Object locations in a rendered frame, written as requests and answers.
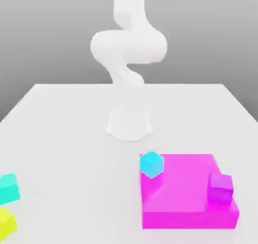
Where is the small cyan cube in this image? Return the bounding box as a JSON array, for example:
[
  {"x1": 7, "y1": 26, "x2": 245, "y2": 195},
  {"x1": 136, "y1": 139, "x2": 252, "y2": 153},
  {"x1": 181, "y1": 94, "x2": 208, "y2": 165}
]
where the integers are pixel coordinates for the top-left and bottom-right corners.
[{"x1": 140, "y1": 151, "x2": 165, "y2": 179}]

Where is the small purple cube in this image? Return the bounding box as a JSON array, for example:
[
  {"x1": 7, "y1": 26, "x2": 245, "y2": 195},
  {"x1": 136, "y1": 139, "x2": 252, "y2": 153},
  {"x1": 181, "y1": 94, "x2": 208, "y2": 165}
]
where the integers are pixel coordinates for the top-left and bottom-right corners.
[{"x1": 207, "y1": 172, "x2": 234, "y2": 206}]

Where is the small turquoise cube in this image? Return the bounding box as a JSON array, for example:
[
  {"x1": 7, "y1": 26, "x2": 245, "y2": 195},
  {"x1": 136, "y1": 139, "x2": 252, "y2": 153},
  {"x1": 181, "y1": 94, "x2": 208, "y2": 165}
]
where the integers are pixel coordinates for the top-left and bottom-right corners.
[{"x1": 0, "y1": 172, "x2": 21, "y2": 206}]

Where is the small yellow cube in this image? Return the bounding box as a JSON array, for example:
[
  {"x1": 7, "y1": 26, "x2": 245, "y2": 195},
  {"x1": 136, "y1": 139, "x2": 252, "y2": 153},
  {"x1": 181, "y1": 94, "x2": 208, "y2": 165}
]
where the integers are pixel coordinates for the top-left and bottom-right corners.
[{"x1": 0, "y1": 207, "x2": 18, "y2": 242}]

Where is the large magenta box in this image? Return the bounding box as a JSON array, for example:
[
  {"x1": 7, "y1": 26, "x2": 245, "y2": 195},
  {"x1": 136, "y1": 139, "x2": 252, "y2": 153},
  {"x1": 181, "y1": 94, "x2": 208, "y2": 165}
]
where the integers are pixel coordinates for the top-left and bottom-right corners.
[{"x1": 139, "y1": 153, "x2": 240, "y2": 230}]

